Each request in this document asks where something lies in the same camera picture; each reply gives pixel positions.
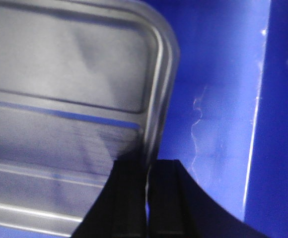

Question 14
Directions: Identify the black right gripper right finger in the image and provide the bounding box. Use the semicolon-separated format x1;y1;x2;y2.
148;160;265;238

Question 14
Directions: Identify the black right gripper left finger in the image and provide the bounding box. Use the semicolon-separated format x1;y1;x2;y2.
71;160;146;238

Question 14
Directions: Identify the small silver ribbed tray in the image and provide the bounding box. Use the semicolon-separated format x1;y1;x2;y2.
0;0;179;238

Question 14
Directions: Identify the blue plastic box right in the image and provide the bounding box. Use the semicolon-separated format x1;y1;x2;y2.
0;0;288;238

